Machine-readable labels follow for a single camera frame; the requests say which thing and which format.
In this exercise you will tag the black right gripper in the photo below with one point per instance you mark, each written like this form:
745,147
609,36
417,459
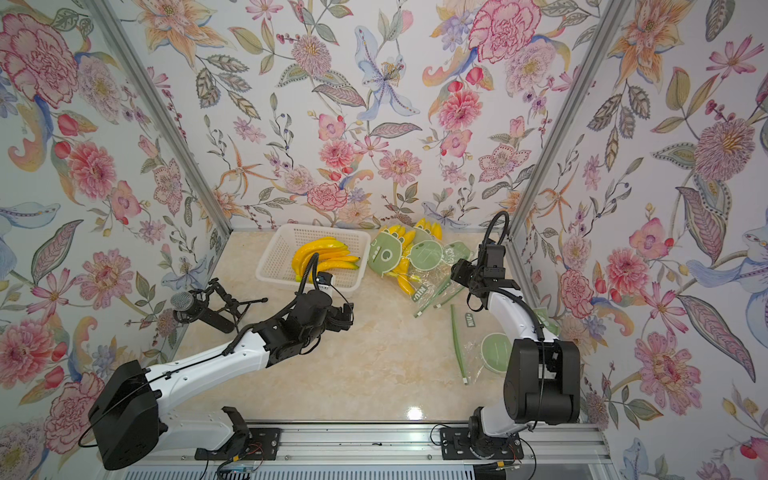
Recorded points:
460,272

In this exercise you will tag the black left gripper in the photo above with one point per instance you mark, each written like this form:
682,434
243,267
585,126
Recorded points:
339,321

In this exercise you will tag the yellow banana bunch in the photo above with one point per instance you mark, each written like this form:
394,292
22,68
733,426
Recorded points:
327,255

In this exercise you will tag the zip-top bag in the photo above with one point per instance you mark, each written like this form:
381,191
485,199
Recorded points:
388,255
482,341
444,270

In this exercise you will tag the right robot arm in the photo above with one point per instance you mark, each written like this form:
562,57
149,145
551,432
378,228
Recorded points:
541,383

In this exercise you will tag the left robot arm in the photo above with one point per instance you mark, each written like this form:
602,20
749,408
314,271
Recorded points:
135,414

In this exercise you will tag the black microphone on tripod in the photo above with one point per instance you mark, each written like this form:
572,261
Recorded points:
194,305

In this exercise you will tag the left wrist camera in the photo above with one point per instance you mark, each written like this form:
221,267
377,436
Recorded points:
324,279

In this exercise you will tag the aluminium front rail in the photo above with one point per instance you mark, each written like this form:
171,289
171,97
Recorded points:
316,443

